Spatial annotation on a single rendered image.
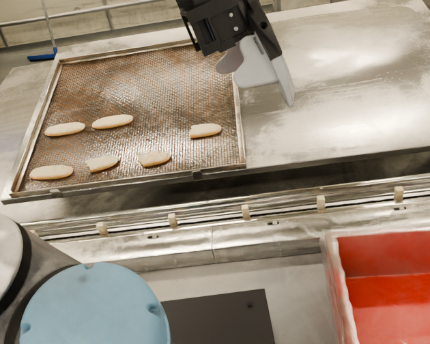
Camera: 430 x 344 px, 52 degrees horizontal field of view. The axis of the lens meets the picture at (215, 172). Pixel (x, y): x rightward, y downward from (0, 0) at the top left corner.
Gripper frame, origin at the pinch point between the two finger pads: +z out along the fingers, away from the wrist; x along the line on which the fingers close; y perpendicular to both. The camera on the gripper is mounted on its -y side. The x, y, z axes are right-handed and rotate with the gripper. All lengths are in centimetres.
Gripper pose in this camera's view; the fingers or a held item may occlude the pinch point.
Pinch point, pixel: (277, 94)
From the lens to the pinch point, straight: 58.0
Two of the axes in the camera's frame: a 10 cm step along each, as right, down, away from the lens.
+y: -9.1, 4.2, -0.2
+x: 1.7, 3.3, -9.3
